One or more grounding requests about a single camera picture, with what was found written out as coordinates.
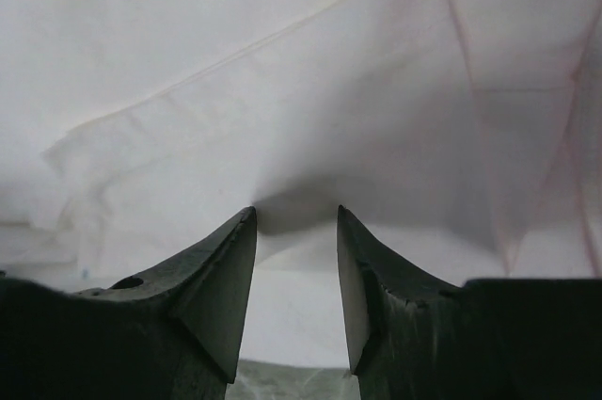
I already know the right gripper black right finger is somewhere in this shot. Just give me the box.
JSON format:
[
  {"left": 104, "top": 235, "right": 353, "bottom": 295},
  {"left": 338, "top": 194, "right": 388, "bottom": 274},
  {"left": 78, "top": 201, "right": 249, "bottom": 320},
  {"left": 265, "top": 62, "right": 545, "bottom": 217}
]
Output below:
[{"left": 337, "top": 207, "right": 601, "bottom": 399}]

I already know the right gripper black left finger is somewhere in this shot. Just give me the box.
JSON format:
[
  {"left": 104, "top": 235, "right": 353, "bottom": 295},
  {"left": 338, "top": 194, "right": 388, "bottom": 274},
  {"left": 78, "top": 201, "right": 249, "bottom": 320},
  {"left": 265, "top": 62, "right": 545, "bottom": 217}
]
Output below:
[{"left": 1, "top": 207, "right": 257, "bottom": 399}]

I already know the white t shirt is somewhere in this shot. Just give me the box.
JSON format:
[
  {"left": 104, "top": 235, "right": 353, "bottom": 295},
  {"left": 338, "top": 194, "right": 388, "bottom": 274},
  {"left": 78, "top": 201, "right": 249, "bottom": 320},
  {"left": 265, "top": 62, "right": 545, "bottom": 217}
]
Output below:
[{"left": 1, "top": 0, "right": 601, "bottom": 367}]

